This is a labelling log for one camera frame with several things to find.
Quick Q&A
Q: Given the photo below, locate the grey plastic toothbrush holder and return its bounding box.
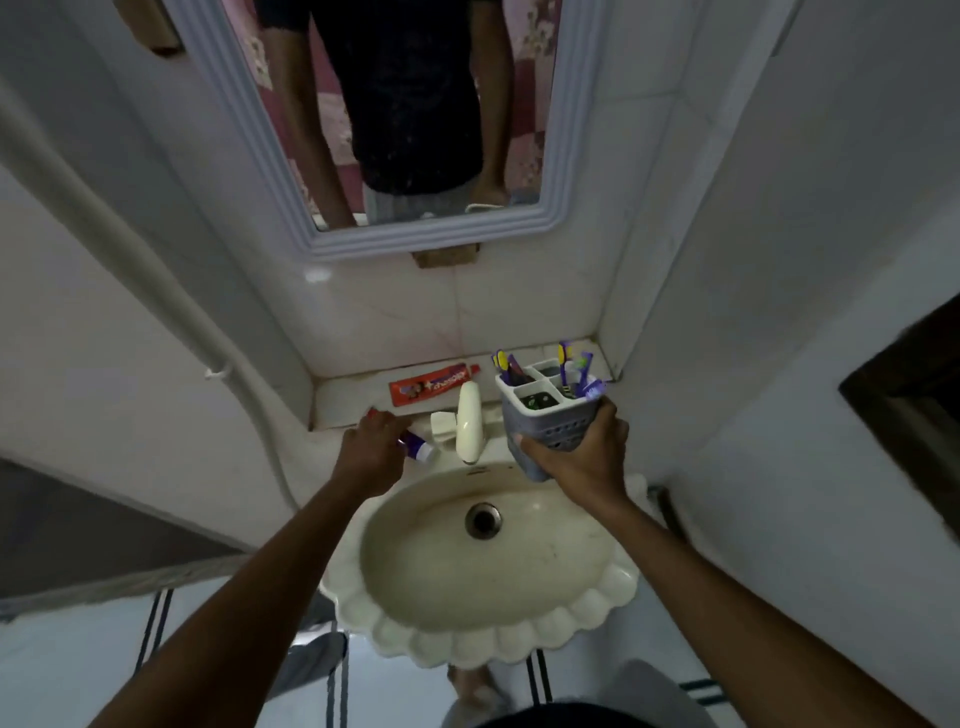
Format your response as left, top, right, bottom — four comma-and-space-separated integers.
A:
495, 358, 605, 483

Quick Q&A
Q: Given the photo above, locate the red toothpaste tube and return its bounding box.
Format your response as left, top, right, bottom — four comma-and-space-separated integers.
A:
387, 363, 483, 408

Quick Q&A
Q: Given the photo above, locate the white framed wall mirror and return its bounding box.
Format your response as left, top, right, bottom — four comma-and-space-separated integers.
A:
161, 0, 610, 262

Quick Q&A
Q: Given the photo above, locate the person's foot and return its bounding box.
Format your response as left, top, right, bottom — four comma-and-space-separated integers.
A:
447, 663, 513, 714

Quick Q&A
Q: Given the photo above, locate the purple and white tube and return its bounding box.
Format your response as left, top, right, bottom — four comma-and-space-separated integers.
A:
397, 431, 441, 466

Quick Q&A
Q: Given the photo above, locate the person's left hand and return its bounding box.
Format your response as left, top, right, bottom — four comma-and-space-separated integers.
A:
333, 408, 414, 496

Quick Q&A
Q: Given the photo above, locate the person's right hand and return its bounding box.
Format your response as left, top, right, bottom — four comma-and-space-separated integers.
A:
516, 397, 631, 520

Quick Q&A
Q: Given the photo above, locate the metal sink drain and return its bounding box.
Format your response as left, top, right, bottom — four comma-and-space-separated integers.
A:
464, 502, 502, 541

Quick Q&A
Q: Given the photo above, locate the dark wooden window frame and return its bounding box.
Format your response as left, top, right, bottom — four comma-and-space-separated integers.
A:
837, 292, 960, 543

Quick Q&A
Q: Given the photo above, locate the person's black shirt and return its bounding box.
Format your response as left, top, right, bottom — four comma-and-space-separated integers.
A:
476, 702, 665, 728

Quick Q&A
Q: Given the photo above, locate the cream scalloped sink basin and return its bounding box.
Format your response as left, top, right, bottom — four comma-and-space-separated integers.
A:
321, 442, 650, 671

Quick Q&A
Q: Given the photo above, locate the wooden mirror support block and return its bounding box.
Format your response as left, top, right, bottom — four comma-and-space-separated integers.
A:
411, 243, 481, 270

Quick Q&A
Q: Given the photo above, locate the person's left forearm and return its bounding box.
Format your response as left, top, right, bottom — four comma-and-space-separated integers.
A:
88, 474, 391, 728

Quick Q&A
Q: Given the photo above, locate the person's right forearm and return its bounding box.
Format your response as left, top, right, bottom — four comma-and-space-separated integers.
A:
558, 491, 935, 728

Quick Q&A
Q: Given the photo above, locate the wooden wall block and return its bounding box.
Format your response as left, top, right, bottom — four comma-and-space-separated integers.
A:
112, 0, 186, 58

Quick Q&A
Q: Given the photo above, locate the white wall pipe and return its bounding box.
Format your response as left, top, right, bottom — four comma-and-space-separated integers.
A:
0, 81, 303, 513

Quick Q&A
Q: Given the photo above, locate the grey sink supply pipe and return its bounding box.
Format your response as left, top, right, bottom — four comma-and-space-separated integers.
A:
646, 484, 687, 537

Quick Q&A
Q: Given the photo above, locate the white plastic faucet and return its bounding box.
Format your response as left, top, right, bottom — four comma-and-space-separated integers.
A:
429, 381, 485, 466

